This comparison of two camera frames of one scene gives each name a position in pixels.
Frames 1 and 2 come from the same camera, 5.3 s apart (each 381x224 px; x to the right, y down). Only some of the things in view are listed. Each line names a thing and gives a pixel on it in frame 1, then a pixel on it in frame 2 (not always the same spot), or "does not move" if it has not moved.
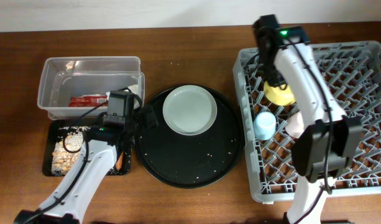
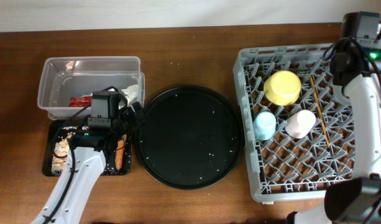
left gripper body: x=152 y=121 → x=134 y=122
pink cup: x=294 y=125 does not move
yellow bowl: x=278 y=96 does not move
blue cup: x=265 y=126 does not move
